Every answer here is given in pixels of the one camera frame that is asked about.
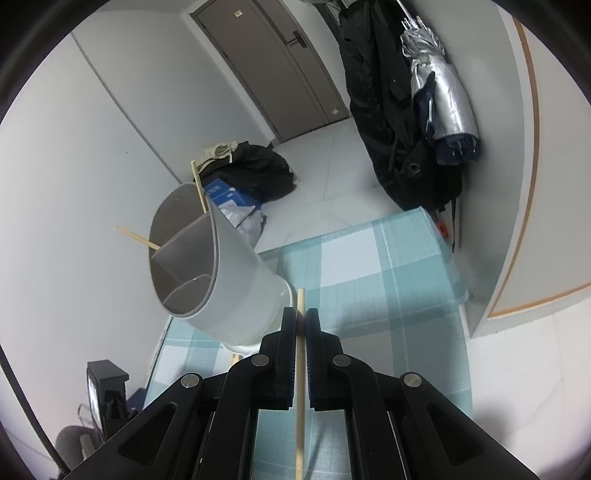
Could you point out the black clothing pile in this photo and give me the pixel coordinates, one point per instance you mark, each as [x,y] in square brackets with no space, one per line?
[258,170]

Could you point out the white plastic mailer bag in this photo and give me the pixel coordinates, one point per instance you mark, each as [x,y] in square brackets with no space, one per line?
[235,214]

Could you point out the blue cardboard box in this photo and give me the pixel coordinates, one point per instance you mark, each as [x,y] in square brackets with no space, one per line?
[226,194]

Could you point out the grey brown door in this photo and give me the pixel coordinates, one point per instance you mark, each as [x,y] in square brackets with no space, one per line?
[277,69]

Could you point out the beige cloth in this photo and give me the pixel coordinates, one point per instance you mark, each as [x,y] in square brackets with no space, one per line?
[219,150]

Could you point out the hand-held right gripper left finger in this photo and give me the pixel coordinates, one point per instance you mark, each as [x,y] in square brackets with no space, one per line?
[291,360]

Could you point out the black hanging coat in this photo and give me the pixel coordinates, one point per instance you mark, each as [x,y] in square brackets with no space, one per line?
[369,92]

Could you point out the wooden chopstick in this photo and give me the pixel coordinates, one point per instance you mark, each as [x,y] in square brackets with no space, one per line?
[199,184]
[136,238]
[300,300]
[236,359]

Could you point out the black device with screen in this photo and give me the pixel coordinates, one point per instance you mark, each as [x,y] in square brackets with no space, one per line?
[108,392]

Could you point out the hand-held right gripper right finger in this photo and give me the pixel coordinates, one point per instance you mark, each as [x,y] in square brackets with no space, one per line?
[315,360]

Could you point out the white cabinet with wood trim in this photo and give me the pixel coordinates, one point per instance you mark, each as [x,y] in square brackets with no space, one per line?
[554,207]

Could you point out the teal plaid tablecloth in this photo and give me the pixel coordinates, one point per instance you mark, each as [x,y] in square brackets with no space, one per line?
[369,277]

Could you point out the grey white utensil holder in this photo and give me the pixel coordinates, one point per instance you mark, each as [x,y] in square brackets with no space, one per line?
[231,277]

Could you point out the grey plastic mailer bag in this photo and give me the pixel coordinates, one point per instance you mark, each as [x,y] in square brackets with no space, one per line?
[257,227]

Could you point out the silver folded umbrella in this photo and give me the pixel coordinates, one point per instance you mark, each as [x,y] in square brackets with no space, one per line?
[443,92]

